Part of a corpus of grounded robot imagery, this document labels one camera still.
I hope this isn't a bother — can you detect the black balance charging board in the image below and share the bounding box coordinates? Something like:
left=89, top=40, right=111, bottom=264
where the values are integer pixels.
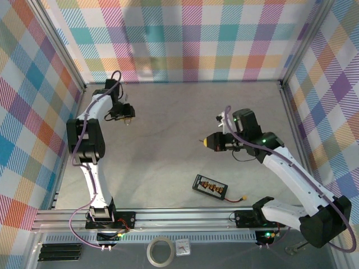
left=192, top=174, right=228, bottom=201

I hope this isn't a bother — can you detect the red black lead yellow plug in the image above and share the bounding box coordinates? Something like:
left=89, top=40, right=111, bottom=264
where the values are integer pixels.
left=224, top=195, right=249, bottom=203

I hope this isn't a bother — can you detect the small black controller board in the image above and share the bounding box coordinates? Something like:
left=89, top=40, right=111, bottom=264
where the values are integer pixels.
left=96, top=230, right=126, bottom=244
left=254, top=229, right=281, bottom=245

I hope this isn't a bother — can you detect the small square white clock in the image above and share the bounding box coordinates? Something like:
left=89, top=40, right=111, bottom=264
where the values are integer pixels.
left=174, top=239, right=192, bottom=257

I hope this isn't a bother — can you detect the clear tape roll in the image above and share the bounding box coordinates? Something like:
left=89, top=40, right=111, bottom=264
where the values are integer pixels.
left=146, top=236, right=176, bottom=267

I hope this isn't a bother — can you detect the black ribbed block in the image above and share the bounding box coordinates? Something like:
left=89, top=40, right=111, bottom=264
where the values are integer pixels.
left=37, top=243, right=84, bottom=263

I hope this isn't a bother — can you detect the thin black right gripper cable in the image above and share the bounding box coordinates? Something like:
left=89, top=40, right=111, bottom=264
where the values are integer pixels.
left=232, top=150, right=257, bottom=163

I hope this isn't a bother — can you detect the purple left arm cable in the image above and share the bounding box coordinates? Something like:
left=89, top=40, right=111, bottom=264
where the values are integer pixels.
left=68, top=70, right=122, bottom=250

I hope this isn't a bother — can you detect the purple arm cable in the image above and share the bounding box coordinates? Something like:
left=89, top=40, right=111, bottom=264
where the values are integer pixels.
left=68, top=70, right=122, bottom=250
left=225, top=105, right=355, bottom=253

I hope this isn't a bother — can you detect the aluminium table side rail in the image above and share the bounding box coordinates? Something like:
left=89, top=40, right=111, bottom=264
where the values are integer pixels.
left=50, top=86, right=86, bottom=211
left=279, top=81, right=316, bottom=183

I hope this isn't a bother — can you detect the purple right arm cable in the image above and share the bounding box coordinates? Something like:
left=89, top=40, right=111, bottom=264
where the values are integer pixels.
left=225, top=105, right=355, bottom=253

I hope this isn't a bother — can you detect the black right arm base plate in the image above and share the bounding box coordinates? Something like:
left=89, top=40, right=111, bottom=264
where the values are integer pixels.
left=234, top=210, right=270, bottom=228

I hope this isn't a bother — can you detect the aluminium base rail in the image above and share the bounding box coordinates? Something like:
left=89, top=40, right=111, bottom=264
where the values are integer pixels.
left=32, top=207, right=306, bottom=233

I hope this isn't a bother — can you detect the aluminium frame post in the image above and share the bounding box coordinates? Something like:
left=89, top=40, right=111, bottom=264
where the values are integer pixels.
left=27, top=0, right=87, bottom=93
left=279, top=0, right=337, bottom=86

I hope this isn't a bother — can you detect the grey slotted cable duct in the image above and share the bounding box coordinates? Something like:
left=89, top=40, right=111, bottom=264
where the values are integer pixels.
left=44, top=234, right=258, bottom=244

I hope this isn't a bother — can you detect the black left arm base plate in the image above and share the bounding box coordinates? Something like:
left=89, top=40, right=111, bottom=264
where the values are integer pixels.
left=85, top=211, right=137, bottom=230

